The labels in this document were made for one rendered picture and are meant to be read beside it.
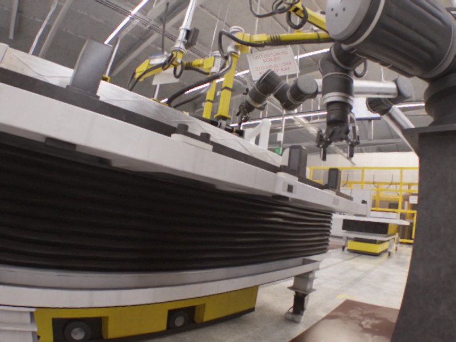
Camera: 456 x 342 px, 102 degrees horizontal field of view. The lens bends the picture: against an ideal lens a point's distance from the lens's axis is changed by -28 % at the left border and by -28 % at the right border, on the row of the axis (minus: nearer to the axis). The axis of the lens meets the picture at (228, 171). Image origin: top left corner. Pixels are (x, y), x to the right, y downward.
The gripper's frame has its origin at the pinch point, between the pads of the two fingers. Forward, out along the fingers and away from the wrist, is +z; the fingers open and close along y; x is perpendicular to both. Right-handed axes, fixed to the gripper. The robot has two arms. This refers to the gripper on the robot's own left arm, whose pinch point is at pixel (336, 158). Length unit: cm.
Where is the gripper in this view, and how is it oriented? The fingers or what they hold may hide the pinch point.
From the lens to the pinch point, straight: 79.4
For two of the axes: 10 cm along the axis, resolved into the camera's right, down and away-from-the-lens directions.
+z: -1.5, 9.8, -1.4
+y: 6.0, -0.2, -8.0
